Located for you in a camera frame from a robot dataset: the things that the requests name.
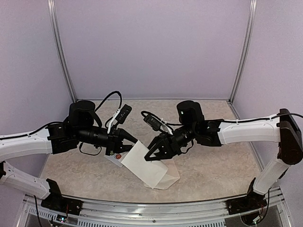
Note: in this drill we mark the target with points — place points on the front aluminium rail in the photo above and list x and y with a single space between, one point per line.
98 213

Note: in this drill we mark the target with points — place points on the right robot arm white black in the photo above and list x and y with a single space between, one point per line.
279 128

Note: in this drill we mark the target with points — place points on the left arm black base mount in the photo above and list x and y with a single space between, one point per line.
55 201

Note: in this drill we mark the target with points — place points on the white sticker sheet with seals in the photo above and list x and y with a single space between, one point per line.
115 159

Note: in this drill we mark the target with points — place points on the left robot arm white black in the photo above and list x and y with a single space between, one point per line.
82 125

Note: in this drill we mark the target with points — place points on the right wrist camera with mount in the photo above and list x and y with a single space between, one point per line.
156 123

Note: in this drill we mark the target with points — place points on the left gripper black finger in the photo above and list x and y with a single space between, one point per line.
124 135
121 148

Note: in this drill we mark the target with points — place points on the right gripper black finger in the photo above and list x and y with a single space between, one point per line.
157 145
158 156

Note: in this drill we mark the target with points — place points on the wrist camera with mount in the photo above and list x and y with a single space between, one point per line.
119 117
156 123

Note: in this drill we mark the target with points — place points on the left aluminium frame post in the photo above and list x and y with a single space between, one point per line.
60 51

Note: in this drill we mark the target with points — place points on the right aluminium frame post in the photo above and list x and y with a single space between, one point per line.
244 50

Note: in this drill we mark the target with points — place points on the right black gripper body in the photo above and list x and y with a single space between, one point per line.
173 145

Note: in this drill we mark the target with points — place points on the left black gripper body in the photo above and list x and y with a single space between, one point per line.
112 141

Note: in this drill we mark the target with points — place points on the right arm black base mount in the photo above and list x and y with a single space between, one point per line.
250 201

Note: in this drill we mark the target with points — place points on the aluminium frame post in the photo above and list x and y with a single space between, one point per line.
60 51
244 50

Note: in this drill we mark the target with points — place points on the beige ornate letter paper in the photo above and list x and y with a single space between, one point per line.
135 162

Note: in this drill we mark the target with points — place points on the cream envelope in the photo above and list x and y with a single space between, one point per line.
169 177

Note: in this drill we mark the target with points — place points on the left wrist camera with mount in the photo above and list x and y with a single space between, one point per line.
119 117

